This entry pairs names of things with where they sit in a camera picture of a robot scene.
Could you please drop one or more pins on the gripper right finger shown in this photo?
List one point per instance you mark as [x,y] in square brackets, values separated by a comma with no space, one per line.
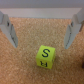
[71,31]

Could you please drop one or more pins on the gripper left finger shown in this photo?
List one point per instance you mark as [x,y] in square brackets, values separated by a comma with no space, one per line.
[10,30]

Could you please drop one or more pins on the yellow block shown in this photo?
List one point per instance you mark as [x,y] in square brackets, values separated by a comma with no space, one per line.
[44,56]

